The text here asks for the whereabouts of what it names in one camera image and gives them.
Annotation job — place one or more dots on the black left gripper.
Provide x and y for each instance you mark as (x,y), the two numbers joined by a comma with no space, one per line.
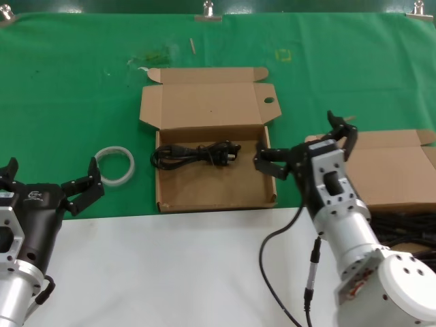
(41,211)

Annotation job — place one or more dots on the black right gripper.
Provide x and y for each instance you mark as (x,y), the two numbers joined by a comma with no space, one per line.
(301,163)

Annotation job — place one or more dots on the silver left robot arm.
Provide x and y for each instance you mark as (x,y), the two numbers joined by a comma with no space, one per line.
(13,293)

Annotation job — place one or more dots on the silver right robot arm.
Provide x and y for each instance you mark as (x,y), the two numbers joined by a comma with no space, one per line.
(351,231)

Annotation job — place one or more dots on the open cardboard box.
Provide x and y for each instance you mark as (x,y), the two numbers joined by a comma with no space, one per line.
(211,102)
(391,177)

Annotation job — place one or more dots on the small cardboard scrap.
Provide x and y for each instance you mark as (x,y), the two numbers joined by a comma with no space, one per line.
(351,118)

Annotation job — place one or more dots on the clear tape roll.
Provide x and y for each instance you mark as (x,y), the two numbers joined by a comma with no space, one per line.
(117,182)

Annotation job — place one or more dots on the green table cloth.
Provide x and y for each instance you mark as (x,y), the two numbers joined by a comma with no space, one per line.
(68,102)

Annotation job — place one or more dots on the white tape scrap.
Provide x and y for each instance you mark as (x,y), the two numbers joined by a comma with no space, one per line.
(143,68)

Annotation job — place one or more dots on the small wooden stick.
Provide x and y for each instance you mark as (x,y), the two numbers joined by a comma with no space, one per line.
(192,46)

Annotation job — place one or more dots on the metal binder clip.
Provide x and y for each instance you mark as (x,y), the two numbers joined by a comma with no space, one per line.
(418,10)
(207,17)
(5,15)

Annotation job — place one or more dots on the clear crumpled tape patch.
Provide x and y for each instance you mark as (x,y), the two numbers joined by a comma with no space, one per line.
(156,56)

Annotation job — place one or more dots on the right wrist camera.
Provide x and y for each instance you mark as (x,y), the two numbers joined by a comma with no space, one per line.
(322,147)

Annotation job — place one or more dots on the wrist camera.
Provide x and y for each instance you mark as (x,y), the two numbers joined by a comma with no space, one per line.
(5,195)
(322,147)

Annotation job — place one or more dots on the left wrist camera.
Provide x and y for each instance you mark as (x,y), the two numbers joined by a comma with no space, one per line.
(5,195)

